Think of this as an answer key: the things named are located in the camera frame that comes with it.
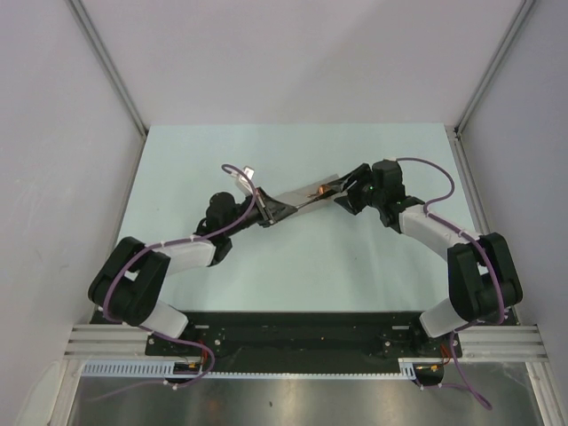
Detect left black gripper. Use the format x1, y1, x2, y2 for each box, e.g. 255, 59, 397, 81
224, 187, 296, 238

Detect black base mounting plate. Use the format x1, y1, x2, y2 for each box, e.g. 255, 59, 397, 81
91, 312, 518, 383

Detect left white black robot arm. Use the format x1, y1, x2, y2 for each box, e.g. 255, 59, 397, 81
88, 188, 298, 355

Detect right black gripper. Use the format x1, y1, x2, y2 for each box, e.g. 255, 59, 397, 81
327, 163, 384, 216

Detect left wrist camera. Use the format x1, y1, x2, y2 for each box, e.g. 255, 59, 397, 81
230, 166, 255, 196

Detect aluminium frame rail left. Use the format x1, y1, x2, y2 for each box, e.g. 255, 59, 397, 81
64, 324, 148, 359

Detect grey cloth napkin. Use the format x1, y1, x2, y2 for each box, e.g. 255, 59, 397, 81
272, 174, 339, 216

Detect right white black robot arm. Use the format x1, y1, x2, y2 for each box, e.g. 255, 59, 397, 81
327, 159, 523, 356

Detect aluminium frame rail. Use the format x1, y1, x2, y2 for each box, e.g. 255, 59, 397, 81
446, 126, 514, 314
64, 324, 148, 359

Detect white slotted cable duct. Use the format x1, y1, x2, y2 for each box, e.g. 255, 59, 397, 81
82, 358, 418, 381

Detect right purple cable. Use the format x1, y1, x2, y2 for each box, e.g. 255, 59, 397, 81
394, 155, 509, 412

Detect purple cable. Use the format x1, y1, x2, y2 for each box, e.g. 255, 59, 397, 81
394, 155, 509, 412
86, 163, 258, 403

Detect copper spoon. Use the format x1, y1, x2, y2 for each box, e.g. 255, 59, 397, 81
306, 184, 331, 200

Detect aluminium frame post left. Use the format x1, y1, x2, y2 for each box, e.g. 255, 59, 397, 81
66, 0, 149, 137

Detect aluminium frame rail right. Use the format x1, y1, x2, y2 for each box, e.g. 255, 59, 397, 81
446, 126, 514, 314

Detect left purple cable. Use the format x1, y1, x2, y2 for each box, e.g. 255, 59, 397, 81
86, 163, 258, 403

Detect silver butter knife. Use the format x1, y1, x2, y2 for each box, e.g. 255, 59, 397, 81
295, 194, 327, 210

